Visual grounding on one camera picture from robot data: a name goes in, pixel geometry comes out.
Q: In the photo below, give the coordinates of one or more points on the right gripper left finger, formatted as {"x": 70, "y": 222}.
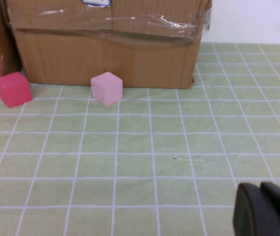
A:
{"x": 253, "y": 214}

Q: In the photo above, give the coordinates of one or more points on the green checked tablecloth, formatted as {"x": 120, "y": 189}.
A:
{"x": 139, "y": 152}

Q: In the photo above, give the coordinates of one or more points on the pink foam cube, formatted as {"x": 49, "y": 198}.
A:
{"x": 106, "y": 88}

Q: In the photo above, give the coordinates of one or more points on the clear packing tape strip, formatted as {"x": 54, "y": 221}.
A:
{"x": 169, "y": 23}

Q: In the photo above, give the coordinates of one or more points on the taped cardboard box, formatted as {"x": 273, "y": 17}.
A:
{"x": 105, "y": 56}

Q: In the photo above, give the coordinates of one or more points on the white label red writing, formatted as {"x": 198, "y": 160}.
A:
{"x": 95, "y": 2}

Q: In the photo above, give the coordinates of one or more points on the red foam cube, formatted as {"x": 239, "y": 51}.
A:
{"x": 14, "y": 89}

